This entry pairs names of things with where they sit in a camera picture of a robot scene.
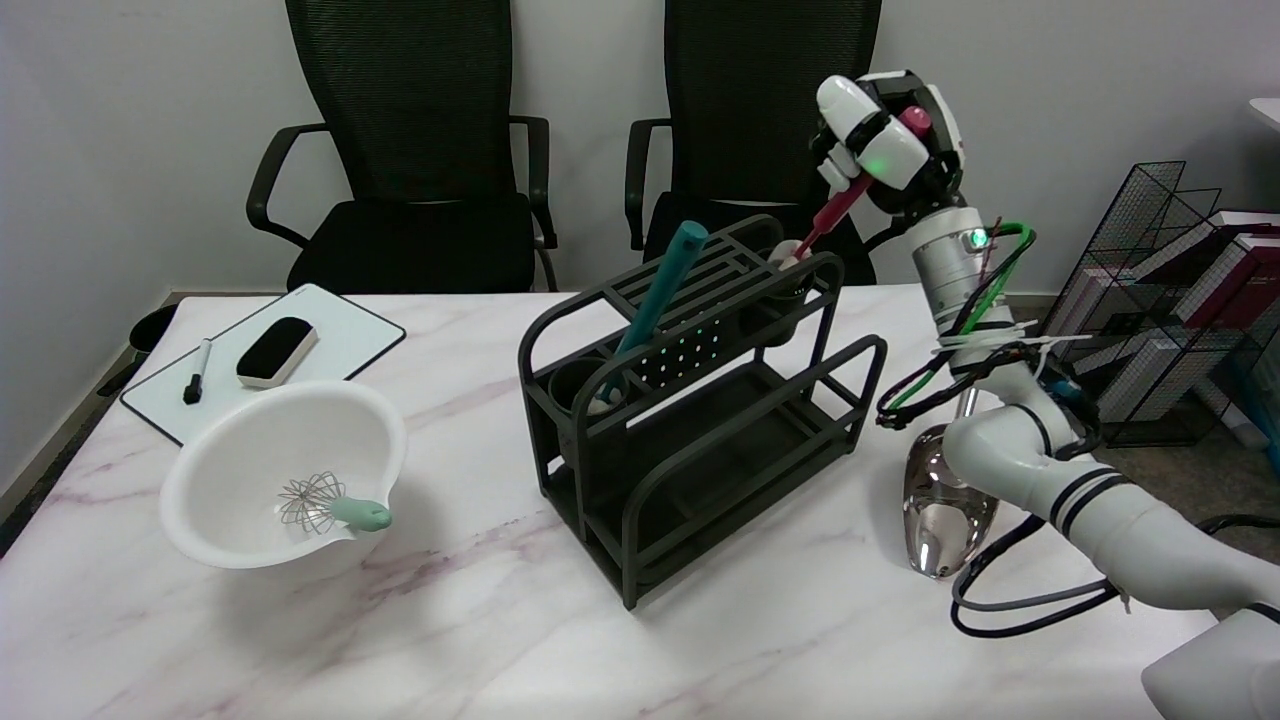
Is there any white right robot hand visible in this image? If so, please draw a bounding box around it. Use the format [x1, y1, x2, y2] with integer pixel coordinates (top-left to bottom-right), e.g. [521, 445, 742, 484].
[808, 70, 967, 217]

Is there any pink sponge bottle brush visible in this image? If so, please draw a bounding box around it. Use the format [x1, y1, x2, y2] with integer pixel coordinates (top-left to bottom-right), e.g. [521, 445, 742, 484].
[778, 105, 933, 271]

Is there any teal bottle brush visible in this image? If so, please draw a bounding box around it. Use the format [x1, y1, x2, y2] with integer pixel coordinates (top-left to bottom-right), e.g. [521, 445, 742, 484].
[588, 221, 709, 413]

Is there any black mesh office chair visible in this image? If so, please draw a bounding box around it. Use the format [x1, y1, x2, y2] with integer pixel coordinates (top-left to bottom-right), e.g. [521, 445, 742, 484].
[246, 0, 559, 294]
[625, 0, 912, 286]

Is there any white book stack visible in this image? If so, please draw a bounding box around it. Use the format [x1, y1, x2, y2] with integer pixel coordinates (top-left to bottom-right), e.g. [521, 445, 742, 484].
[1060, 230, 1241, 401]

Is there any maroon book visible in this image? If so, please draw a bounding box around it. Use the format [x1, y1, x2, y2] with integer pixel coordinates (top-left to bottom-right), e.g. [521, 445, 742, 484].
[1150, 213, 1280, 336]

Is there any black metal dish rack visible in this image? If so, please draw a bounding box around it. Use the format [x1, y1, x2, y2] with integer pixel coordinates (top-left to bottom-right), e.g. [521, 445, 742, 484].
[518, 215, 889, 611]

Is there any shiny metal scoop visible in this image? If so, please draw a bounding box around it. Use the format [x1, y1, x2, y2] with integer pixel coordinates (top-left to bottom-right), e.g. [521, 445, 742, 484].
[901, 385, 1001, 579]

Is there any small white whiteboard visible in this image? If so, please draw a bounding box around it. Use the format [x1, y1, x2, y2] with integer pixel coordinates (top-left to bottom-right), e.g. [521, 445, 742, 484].
[120, 283, 408, 447]

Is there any black and white board eraser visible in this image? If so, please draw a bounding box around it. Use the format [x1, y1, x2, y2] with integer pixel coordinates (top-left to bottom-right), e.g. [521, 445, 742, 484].
[236, 317, 319, 389]

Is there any white plastic mixing bowl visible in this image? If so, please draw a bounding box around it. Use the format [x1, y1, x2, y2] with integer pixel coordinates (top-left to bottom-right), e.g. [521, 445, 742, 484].
[160, 380, 408, 571]

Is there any black whiteboard marker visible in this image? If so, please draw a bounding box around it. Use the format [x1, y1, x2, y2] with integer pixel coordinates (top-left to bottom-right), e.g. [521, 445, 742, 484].
[183, 339, 213, 405]

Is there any black round floor object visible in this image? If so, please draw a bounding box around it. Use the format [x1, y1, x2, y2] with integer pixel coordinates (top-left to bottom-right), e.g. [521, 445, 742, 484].
[128, 303, 181, 354]

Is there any black wire mesh shelf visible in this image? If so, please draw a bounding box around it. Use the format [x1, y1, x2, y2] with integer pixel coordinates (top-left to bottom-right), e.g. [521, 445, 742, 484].
[1040, 160, 1280, 451]

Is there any grey and black cable loop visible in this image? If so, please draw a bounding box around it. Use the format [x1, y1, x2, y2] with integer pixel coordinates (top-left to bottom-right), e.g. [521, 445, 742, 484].
[950, 513, 1280, 639]

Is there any wire whisk with green handle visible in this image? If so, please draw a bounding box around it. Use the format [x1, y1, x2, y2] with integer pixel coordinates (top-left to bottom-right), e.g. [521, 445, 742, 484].
[278, 472, 394, 536]

